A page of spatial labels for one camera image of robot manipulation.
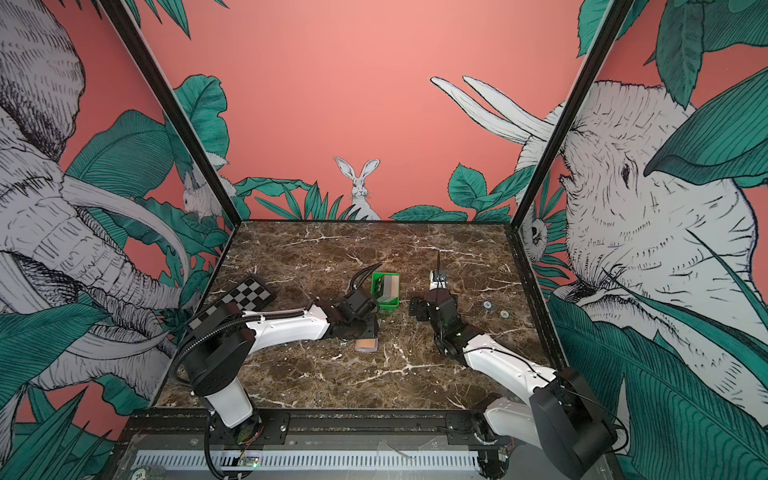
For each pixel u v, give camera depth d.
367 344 0.85
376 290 0.97
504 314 0.95
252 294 0.95
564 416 0.41
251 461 0.70
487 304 0.98
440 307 0.64
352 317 0.70
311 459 0.70
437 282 0.75
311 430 0.75
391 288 0.97
